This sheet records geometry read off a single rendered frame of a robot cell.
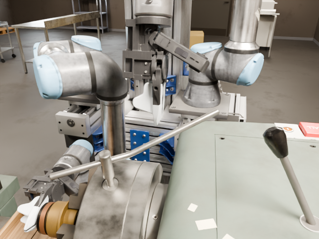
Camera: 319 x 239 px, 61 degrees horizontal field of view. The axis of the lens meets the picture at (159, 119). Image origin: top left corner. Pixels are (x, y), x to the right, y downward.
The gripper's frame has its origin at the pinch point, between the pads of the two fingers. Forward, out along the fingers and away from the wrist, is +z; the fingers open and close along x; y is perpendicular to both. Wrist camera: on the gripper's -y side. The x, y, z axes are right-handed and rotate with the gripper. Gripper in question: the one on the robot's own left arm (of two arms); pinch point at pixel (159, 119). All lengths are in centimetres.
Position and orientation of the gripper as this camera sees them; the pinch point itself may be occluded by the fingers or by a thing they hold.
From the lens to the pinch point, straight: 57.4
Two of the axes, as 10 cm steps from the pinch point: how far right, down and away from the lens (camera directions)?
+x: -1.6, 2.1, -9.6
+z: -0.4, 9.7, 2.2
